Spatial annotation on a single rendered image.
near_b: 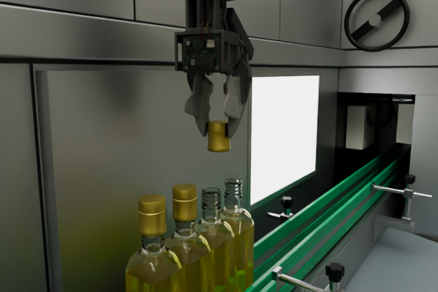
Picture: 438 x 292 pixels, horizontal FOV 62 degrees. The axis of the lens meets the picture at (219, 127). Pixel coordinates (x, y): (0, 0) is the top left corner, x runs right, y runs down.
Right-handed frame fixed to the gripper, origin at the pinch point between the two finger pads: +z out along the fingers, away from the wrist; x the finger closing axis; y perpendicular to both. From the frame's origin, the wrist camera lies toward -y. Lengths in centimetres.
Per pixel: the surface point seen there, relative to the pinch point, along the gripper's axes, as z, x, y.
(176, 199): 8.5, -2.2, 9.8
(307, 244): 28.0, 11.0, -23.1
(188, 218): 10.9, -0.6, 9.6
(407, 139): 17, 36, -99
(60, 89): -6.3, -16.0, 15.0
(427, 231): 47, 43, -86
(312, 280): 35.7, 12.3, -22.7
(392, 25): -24, 27, -90
